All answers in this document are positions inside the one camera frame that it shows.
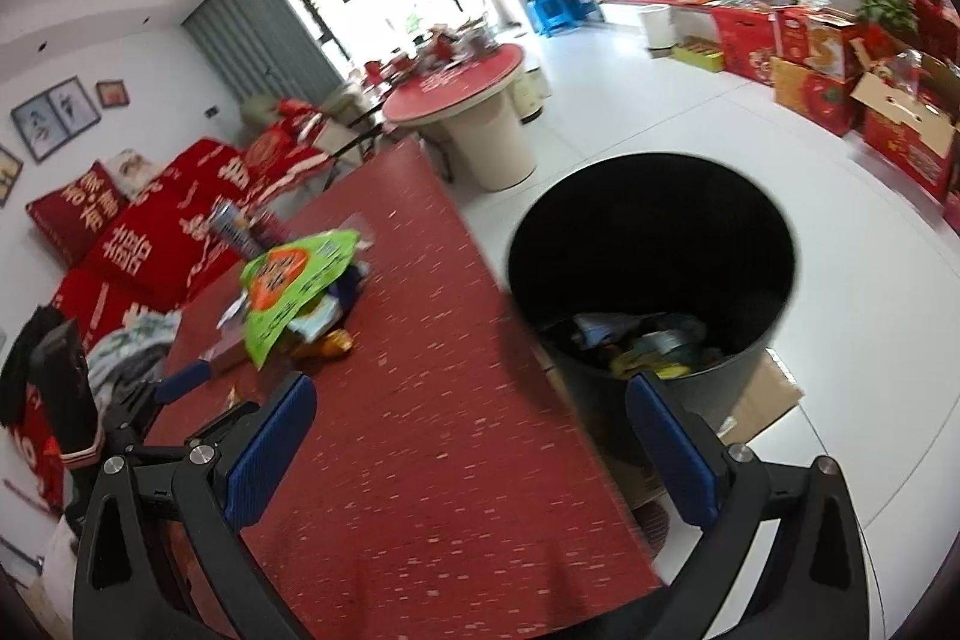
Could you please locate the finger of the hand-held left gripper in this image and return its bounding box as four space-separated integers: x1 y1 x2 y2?
101 361 215 435
131 400 260 461

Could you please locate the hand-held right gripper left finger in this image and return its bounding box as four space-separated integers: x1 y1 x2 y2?
71 372 320 640

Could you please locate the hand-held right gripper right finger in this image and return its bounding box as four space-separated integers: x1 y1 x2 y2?
626 370 871 640

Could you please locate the yellow wrapper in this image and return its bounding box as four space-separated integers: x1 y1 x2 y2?
607 344 692 381

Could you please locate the orange snack wrapper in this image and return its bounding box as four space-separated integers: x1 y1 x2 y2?
292 330 354 360

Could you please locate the silver foil wrapper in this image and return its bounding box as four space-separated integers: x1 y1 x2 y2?
637 321 710 357

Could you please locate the white plastic bag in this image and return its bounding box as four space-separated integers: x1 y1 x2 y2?
289 299 340 342

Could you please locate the light blue wrapper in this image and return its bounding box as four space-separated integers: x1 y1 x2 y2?
573 313 640 350

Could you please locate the green snack bag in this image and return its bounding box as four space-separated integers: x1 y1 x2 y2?
240 230 362 372

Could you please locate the dark blue wrapper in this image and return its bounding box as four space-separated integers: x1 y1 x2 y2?
334 263 370 313

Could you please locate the black round trash bin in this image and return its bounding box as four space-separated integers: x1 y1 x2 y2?
506 154 797 472

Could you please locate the grey blanket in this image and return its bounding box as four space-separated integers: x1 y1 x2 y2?
86 310 182 402

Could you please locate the black cloth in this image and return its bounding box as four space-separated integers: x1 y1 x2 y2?
0 306 47 425

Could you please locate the red cloth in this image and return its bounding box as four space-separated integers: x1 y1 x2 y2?
0 415 65 515

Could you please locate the flat brown cardboard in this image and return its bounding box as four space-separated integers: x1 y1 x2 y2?
600 347 804 510

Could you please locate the tall silver drink can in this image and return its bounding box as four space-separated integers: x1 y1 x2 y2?
208 200 264 259

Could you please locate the red sofa with cushions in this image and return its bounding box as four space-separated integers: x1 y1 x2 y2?
26 100 353 341

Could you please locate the short red drink can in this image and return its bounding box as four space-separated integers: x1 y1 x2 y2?
251 209 290 248

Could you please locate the red square cushion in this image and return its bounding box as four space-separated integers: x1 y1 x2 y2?
26 160 128 271

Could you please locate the white photo cushion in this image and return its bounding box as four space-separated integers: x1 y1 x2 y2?
105 149 163 199

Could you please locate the grey green armchair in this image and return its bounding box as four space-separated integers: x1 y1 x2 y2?
240 89 361 139

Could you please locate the folding chair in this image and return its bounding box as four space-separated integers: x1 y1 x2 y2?
322 100 391 177

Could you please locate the wide grey curtain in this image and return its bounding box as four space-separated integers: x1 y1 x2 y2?
184 0 353 106

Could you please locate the small red plastic chair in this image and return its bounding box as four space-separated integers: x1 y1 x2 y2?
364 59 410 87

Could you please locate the orange red gift box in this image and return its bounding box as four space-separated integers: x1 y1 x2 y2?
771 56 863 139

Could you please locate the open red cardboard box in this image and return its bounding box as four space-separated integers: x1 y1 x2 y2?
851 51 960 203

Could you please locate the cream round stool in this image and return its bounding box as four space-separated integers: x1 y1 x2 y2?
514 65 553 123

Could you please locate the yellow fruit tray box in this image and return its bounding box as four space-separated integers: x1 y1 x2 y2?
671 38 727 73

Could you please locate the round red-topped coffee table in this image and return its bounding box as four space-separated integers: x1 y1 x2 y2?
382 44 541 192

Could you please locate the white cylindrical bin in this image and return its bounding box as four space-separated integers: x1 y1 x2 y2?
637 4 676 58

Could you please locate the red gift box with window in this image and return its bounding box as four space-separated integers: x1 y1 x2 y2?
776 6 863 79

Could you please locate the white low television cabinet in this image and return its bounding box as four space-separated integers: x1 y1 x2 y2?
600 0 721 49

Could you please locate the blue plastic stool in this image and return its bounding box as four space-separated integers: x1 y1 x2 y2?
525 0 575 38

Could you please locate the large green potted plant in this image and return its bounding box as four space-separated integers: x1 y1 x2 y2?
855 0 920 38

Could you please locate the pink flower bouquet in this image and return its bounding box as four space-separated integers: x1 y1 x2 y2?
889 0 960 61

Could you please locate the small brown picture frame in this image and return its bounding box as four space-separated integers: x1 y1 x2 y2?
0 145 24 210

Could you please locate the double photo picture frame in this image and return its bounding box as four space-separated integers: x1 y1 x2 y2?
11 76 102 162

